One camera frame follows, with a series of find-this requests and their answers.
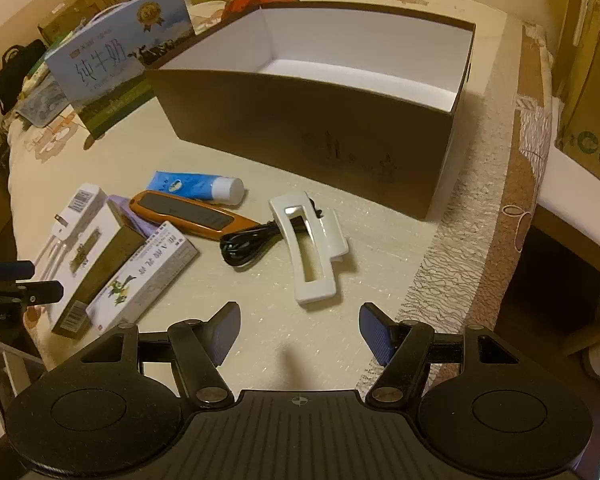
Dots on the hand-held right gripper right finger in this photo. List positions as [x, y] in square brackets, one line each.
[375, 334]

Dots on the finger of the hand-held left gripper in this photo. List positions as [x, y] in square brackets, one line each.
[35, 292]
[10, 270]

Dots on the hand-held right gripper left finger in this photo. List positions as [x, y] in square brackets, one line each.
[226, 332]

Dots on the purple tube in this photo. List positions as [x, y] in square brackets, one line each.
[122, 207]

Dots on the orange utility knife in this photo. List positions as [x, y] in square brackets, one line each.
[180, 207]

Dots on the brown cardboard box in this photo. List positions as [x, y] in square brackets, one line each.
[280, 120]

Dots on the beige tablecloth with lace edge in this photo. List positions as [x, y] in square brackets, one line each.
[405, 260]

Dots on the gold and white box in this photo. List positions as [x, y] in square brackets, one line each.
[110, 255]

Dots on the white charger package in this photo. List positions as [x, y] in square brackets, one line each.
[80, 205]

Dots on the white medicine box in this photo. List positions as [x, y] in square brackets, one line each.
[145, 280]

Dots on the white hair clip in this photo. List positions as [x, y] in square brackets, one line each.
[330, 240]

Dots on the blue tube with white cap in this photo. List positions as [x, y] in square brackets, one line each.
[190, 185]

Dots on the grey patterned pouch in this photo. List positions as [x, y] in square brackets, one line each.
[42, 102]

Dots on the black bag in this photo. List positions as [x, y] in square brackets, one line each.
[15, 75]

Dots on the blue milk carton box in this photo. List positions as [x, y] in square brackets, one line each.
[105, 60]

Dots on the brown carton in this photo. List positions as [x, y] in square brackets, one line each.
[80, 5]

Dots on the large cardboard box green symbols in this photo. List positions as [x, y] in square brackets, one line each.
[590, 85]

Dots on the orange round item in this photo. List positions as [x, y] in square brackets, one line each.
[260, 2]

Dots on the wooden furniture frame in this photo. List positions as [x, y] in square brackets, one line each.
[580, 245]

